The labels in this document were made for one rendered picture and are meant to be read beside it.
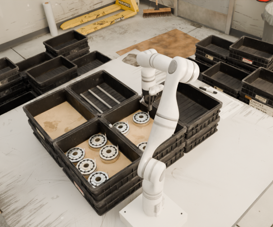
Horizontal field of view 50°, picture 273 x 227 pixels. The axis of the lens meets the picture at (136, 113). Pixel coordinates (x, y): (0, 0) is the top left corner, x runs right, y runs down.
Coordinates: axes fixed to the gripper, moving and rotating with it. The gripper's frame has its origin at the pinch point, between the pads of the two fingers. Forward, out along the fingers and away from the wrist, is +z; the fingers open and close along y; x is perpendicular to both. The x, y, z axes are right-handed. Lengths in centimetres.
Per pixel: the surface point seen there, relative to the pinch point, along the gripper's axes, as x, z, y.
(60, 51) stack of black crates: -166, 41, -22
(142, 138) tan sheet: 3.6, 15.2, 9.2
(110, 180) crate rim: 22.1, 5.3, 42.8
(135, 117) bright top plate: -9.8, 12.3, 3.4
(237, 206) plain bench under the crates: 61, 28, -4
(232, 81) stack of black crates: -31, 61, -127
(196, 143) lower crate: 20.4, 25.8, -17.7
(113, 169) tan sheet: 10.5, 15.1, 34.4
